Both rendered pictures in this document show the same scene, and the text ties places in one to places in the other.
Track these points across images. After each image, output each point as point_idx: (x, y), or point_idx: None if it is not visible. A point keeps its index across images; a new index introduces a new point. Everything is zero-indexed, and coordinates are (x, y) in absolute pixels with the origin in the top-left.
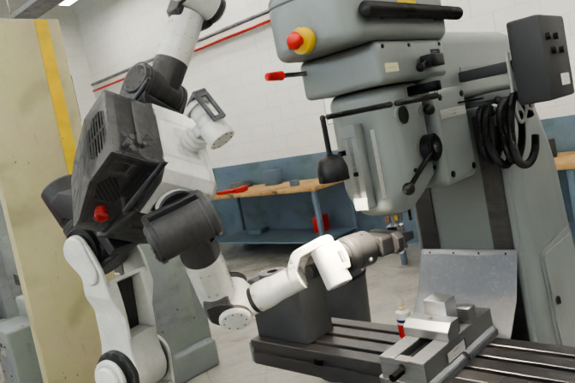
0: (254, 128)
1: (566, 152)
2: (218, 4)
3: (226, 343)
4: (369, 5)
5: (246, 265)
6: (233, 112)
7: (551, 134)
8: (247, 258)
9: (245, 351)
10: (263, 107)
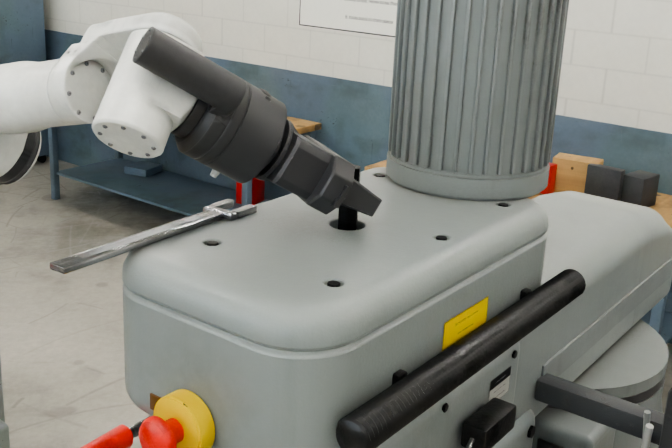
0: None
1: (669, 197)
2: (16, 155)
3: (33, 416)
4: (364, 442)
5: (107, 233)
6: None
7: (656, 159)
8: (113, 217)
9: (61, 446)
10: None
